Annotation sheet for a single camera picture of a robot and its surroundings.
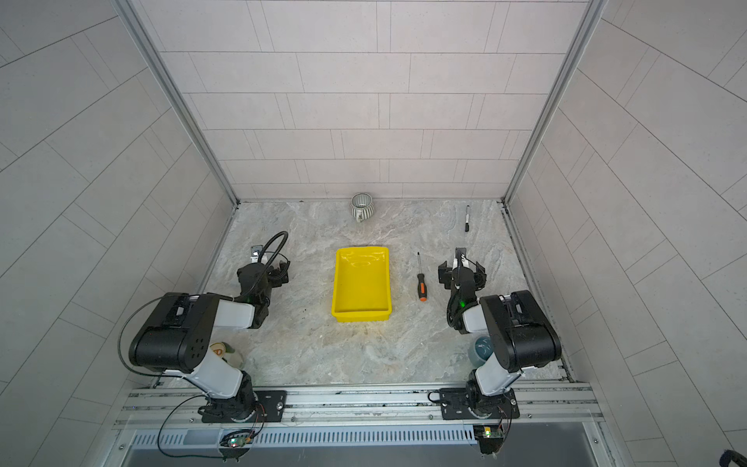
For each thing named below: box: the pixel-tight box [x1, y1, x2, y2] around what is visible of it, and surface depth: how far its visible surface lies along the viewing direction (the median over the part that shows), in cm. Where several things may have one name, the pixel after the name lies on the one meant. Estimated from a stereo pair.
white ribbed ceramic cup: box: [350, 192, 375, 223], surface depth 109 cm
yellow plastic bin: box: [331, 246, 392, 324], surface depth 93 cm
